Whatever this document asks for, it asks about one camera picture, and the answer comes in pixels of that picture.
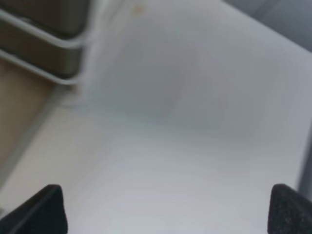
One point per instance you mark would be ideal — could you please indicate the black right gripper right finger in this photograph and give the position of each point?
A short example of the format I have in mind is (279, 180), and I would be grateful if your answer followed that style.
(289, 212)

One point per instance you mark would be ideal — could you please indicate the lower smoky transparent drawer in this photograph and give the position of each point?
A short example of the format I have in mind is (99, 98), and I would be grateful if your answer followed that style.
(22, 96)

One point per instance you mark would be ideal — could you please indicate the white plastic drawer cabinet frame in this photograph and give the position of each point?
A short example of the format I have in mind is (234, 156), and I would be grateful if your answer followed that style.
(56, 39)

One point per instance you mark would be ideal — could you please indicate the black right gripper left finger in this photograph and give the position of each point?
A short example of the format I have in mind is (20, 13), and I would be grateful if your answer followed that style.
(43, 213)

